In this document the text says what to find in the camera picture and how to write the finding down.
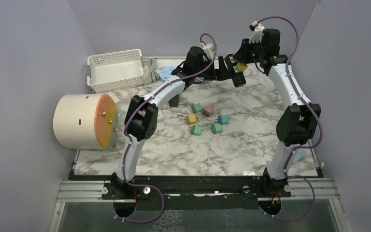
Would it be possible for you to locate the blue round power socket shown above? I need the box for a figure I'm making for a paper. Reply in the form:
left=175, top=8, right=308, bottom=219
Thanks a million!
left=159, top=66, right=176, bottom=83

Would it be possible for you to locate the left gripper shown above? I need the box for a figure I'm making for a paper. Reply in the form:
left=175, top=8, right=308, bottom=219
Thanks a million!
left=193, top=56, right=231, bottom=81

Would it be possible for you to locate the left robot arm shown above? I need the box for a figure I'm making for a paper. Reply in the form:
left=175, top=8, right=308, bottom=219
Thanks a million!
left=110, top=45, right=217, bottom=199

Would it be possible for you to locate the white power strip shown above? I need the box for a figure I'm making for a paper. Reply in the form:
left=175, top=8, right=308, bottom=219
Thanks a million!
left=157, top=110, right=164, bottom=123

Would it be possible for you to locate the purple cable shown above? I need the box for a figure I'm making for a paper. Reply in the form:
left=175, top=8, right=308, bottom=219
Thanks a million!
left=113, top=33, right=218, bottom=224
left=249, top=16, right=324, bottom=222

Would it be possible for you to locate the teal plug adapter round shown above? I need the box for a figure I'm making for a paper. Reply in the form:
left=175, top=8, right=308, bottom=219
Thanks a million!
left=217, top=115, right=229, bottom=125

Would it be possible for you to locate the grey cable left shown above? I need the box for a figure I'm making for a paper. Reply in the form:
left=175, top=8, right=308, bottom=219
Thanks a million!
left=144, top=58, right=160, bottom=87

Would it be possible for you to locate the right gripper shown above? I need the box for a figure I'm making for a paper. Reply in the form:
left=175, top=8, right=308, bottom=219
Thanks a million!
left=233, top=38, right=265, bottom=64

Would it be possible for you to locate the green plug adapter white strip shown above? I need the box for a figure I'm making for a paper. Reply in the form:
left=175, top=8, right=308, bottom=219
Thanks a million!
left=191, top=125, right=202, bottom=136

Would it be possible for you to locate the white plastic basket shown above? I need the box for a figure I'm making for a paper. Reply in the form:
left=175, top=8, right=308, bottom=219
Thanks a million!
left=86, top=49, right=144, bottom=93

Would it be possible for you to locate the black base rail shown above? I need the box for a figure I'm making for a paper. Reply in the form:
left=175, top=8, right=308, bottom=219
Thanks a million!
left=69, top=173, right=291, bottom=216

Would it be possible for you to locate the black power strip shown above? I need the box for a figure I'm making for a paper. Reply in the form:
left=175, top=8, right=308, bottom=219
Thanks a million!
left=224, top=54, right=246, bottom=87
left=169, top=95, right=179, bottom=107

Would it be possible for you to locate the light blue small device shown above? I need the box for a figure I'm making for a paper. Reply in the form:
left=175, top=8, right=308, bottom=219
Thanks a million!
left=292, top=149, right=306, bottom=164

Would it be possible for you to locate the yellow plug adapter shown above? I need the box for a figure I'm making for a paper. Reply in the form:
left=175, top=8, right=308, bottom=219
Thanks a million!
left=236, top=62, right=248, bottom=73
left=186, top=114, right=197, bottom=125

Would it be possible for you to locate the cream cylinder container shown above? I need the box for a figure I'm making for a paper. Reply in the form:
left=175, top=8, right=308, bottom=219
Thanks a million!
left=53, top=94, right=118, bottom=150

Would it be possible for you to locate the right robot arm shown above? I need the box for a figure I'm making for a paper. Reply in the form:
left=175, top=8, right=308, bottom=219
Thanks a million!
left=233, top=25, right=321, bottom=197

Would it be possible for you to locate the pink plug adapter round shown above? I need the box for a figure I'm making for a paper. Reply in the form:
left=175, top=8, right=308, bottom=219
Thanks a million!
left=202, top=106, right=214, bottom=117

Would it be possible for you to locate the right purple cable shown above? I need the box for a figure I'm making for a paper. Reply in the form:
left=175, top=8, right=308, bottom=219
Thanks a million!
left=249, top=16, right=324, bottom=222

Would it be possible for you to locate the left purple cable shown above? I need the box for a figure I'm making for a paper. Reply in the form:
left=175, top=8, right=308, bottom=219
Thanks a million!
left=113, top=33, right=218, bottom=224

